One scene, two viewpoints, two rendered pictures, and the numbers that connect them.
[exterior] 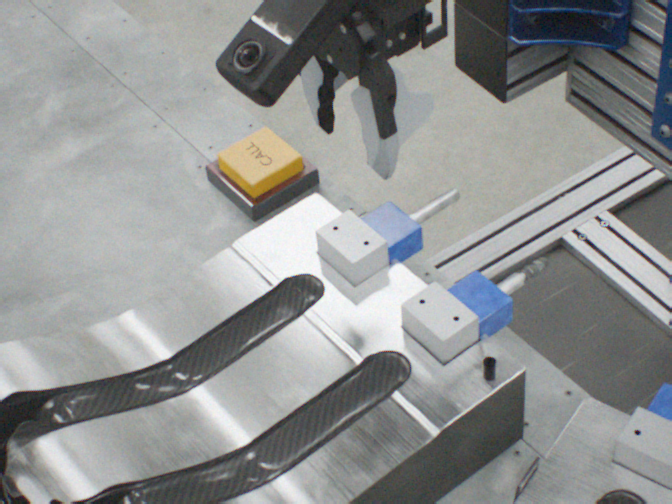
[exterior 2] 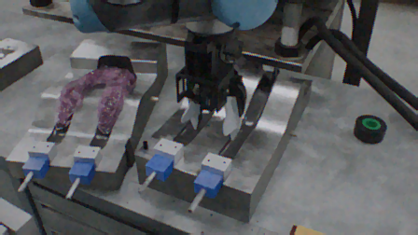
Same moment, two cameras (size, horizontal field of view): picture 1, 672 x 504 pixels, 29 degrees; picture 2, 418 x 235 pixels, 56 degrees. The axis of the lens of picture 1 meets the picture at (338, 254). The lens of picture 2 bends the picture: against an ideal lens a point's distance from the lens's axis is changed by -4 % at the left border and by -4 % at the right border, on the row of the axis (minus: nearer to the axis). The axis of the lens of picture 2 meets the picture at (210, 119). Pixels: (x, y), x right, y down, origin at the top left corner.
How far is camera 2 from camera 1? 1.28 m
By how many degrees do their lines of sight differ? 92
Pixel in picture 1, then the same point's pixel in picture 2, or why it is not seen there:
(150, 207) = (341, 222)
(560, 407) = (129, 197)
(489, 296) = (154, 163)
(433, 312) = (170, 145)
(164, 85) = not seen: outside the picture
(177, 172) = not seen: outside the picture
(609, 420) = (105, 167)
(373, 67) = not seen: hidden behind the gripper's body
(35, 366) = (281, 96)
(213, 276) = (263, 152)
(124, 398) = (255, 109)
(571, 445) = (117, 157)
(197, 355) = (247, 133)
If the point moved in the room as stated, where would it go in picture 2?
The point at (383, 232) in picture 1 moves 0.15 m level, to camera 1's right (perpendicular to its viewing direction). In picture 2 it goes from (207, 174) to (135, 205)
